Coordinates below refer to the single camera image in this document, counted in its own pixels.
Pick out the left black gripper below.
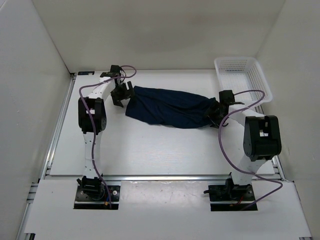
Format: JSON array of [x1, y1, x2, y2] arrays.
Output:
[[111, 81, 136, 108]]

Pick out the navy blue shorts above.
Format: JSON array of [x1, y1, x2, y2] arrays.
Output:
[[125, 86, 216, 129]]

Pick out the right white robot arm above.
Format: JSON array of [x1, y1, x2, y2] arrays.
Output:
[[204, 90, 282, 200]]

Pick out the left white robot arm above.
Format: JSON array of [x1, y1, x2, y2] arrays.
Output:
[[77, 65, 137, 200]]

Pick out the white plastic mesh basket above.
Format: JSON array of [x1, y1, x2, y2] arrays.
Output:
[[214, 56, 273, 106]]

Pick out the black label strip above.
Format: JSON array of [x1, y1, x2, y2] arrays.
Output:
[[77, 71, 95, 76]]

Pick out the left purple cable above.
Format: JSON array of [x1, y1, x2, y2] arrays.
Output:
[[78, 65, 138, 208]]

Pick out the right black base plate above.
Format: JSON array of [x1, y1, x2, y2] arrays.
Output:
[[203, 185, 258, 212]]

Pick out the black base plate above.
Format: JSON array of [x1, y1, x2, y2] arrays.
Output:
[[203, 185, 258, 212], [73, 185, 121, 210]]

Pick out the aluminium front rail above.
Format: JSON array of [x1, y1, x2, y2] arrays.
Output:
[[44, 173, 281, 181]]

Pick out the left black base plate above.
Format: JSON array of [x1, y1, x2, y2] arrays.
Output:
[[73, 185, 121, 210]]

